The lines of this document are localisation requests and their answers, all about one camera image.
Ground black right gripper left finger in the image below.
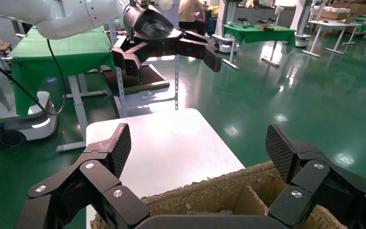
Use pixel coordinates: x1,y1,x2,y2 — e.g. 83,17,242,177
28,123,151,229

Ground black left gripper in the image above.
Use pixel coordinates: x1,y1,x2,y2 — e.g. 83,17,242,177
112,3,223,85

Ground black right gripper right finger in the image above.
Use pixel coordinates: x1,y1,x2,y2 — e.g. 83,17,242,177
265,124,366,229

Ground grey metal shelving rack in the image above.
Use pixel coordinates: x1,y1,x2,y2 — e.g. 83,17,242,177
102,0,181,118

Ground person in yellow shirt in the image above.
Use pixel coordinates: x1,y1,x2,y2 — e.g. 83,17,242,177
178,0,206,34

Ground brown cardboard divider insert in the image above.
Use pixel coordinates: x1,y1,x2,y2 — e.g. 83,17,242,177
233,186,269,216

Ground white robot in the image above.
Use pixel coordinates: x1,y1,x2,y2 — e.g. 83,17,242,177
290,0,314,48
213,0,241,54

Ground small green cloth table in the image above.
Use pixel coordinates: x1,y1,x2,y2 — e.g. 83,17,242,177
222,23,297,71

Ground worn brown cardboard box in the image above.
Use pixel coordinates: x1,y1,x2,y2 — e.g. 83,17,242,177
90,161,348,229

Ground flat wooden item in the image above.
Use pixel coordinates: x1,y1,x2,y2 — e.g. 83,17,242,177
255,24,280,31

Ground large green cloth table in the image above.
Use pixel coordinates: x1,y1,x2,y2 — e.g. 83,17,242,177
9,27,117,153

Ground white robot chassis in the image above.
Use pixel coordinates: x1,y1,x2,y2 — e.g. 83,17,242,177
0,12,59,156

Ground white table with metal legs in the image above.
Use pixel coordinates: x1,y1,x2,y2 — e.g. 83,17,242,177
301,19,362,58

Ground small wooden desk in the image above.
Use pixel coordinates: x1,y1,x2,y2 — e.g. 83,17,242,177
0,42,14,61

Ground brown cardboard boxes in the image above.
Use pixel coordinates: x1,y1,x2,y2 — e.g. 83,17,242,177
312,5,352,21

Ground black cable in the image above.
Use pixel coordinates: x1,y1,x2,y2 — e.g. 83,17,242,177
0,38,67,116

